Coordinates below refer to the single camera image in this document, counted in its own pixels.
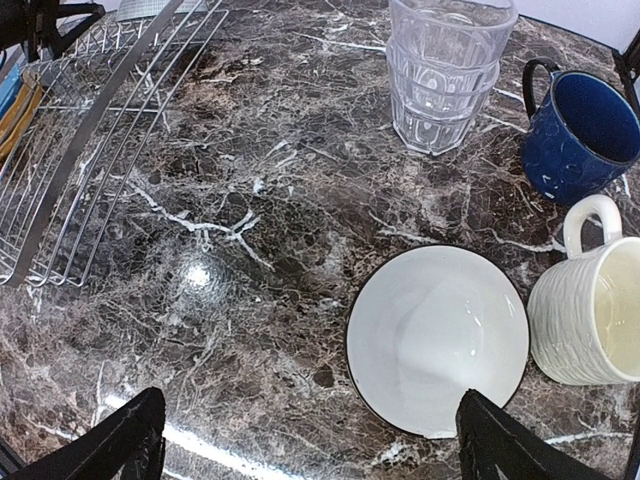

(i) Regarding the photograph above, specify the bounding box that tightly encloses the wire metal dish rack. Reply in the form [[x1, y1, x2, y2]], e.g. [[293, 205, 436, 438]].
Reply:
[[1, 1, 227, 287]]

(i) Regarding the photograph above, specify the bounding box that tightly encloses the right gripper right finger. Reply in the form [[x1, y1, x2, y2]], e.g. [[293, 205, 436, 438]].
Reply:
[[457, 389, 606, 479]]

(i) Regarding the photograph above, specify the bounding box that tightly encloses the yellow dotted scalloped plate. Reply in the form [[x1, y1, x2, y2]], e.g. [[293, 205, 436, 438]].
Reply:
[[0, 72, 44, 163]]

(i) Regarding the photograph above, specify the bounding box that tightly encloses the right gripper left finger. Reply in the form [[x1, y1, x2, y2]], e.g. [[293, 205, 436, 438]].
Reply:
[[9, 387, 166, 479]]

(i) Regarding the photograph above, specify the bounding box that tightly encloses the right black frame post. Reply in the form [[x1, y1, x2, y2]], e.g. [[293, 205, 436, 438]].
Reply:
[[612, 32, 640, 116]]

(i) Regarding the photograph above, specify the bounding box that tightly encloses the white saucer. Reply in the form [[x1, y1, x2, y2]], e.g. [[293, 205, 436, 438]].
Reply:
[[345, 245, 530, 439]]

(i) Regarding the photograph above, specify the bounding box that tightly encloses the pale green bowl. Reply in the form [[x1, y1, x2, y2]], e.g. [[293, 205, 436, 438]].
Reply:
[[116, 0, 209, 22]]

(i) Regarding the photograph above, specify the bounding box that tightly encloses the cream ribbed cup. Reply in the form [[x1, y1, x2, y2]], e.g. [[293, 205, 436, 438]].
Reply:
[[527, 195, 639, 385]]

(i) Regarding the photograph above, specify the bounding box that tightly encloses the dark blue mug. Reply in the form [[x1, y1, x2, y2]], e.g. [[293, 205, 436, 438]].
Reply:
[[521, 57, 639, 206]]

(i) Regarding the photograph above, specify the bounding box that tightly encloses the clear glass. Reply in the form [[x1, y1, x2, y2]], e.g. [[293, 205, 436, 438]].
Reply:
[[389, 64, 500, 156], [389, 1, 518, 94]]

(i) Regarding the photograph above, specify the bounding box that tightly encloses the blue dotted plate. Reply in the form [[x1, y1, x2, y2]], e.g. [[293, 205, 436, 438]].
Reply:
[[0, 65, 23, 118]]

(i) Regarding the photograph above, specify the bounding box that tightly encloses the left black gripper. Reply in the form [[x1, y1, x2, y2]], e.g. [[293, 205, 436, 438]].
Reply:
[[1, 0, 105, 63]]

